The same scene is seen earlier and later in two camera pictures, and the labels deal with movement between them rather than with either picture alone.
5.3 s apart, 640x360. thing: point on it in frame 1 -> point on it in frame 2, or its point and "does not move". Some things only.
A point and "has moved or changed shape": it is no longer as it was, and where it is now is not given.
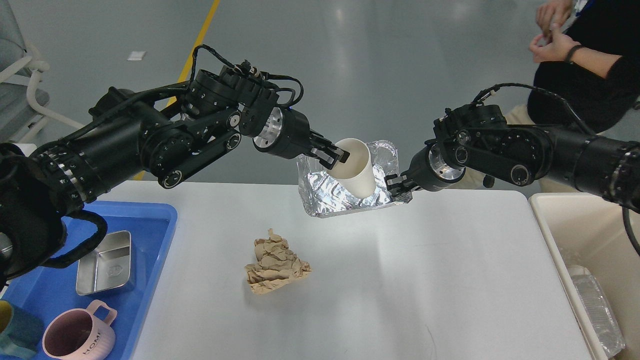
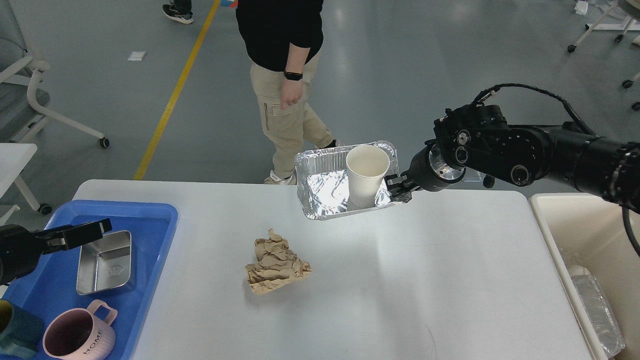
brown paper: x=276 y=265 does not move
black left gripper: x=287 y=133 -> x=20 y=249
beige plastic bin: x=591 y=230 does not move
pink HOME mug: x=81 y=334 does not move
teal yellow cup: x=21 y=332 does not move
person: x=587 y=53 -> x=284 y=39
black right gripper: x=422 y=172 does not move
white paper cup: x=356 y=176 has moved or changed shape
